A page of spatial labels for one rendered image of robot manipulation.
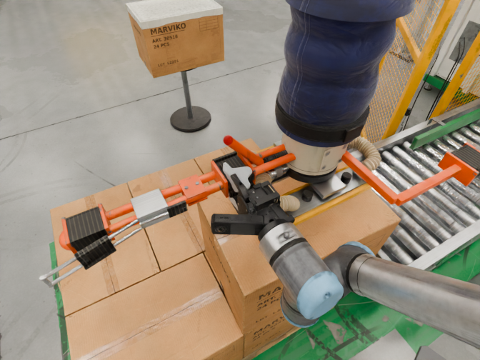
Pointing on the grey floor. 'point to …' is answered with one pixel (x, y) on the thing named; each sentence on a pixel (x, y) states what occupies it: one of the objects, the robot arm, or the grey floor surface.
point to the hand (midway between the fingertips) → (224, 177)
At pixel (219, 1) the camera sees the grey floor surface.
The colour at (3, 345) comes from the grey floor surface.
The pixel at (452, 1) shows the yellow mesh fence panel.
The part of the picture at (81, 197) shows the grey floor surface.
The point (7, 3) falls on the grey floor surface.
